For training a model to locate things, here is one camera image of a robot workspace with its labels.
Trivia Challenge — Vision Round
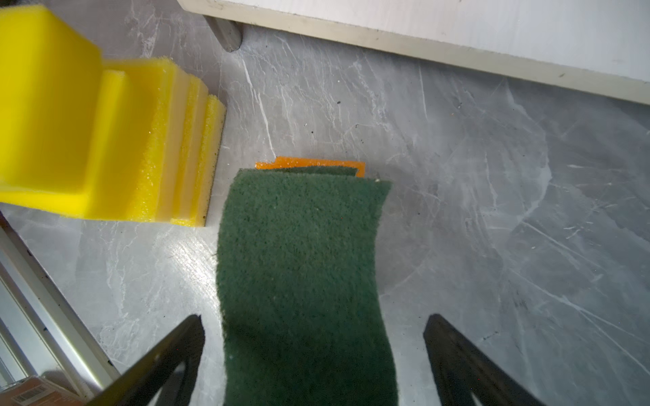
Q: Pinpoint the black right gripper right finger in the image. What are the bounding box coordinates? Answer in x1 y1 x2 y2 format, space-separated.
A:
423 314 541 406

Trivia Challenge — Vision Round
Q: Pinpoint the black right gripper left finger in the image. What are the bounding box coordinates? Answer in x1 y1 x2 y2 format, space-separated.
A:
89 315 205 405

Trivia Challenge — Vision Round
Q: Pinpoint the white two-tier metal shelf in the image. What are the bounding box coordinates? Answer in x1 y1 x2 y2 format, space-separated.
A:
182 0 649 104

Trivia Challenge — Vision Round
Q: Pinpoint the yellow sponge middle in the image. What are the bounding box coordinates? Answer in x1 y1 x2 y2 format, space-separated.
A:
85 58 211 223

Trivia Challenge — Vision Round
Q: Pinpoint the yellow sponge bottom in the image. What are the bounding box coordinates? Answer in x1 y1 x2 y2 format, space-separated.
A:
171 95 226 228

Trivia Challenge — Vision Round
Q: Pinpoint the yellow sponge top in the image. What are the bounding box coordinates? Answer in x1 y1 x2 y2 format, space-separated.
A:
1 4 103 206

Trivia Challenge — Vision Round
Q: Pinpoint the aluminium front rail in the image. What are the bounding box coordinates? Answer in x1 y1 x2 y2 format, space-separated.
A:
1 219 120 401

